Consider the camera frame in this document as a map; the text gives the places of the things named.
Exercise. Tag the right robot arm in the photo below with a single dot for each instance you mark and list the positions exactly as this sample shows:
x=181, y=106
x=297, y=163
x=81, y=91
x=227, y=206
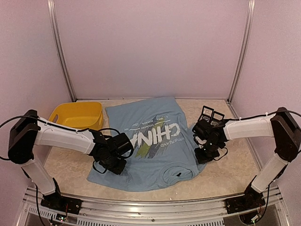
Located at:
x=279, y=129

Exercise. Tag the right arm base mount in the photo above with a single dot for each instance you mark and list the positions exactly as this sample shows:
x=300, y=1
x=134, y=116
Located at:
x=242, y=203

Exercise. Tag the black display box right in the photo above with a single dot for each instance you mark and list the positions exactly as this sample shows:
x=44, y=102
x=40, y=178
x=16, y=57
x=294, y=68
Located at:
x=217, y=118

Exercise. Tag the aluminium frame post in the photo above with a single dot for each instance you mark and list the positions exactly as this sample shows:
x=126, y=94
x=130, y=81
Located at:
x=243, y=50
x=59, y=49

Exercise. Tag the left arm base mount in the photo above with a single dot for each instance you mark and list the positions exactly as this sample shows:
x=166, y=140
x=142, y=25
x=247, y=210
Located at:
x=64, y=204

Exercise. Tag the front aluminium rail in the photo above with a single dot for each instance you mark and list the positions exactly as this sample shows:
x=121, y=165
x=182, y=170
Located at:
x=105, y=212

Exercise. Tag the left aluminium frame post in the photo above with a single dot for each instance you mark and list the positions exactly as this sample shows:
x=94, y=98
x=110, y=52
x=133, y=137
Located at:
x=59, y=49

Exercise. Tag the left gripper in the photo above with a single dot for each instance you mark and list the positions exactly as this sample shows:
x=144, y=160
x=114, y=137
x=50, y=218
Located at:
x=117, y=170

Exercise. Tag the black display box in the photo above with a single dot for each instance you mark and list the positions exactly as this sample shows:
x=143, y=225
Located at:
x=217, y=118
x=207, y=114

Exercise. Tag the light blue printed t-shirt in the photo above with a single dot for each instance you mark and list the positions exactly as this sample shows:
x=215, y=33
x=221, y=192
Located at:
x=163, y=146

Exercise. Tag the yellow plastic basket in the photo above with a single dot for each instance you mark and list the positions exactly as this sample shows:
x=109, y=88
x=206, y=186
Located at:
x=79, y=115

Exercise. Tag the black display box left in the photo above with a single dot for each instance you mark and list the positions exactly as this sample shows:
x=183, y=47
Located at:
x=207, y=114

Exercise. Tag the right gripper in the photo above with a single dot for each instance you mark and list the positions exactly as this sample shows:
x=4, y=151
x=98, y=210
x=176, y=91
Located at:
x=202, y=160

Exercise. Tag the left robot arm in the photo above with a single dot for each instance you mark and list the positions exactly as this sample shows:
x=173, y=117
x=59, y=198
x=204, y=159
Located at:
x=32, y=130

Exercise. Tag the right aluminium frame post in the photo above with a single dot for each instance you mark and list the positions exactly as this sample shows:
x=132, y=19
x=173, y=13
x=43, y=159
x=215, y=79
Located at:
x=243, y=50

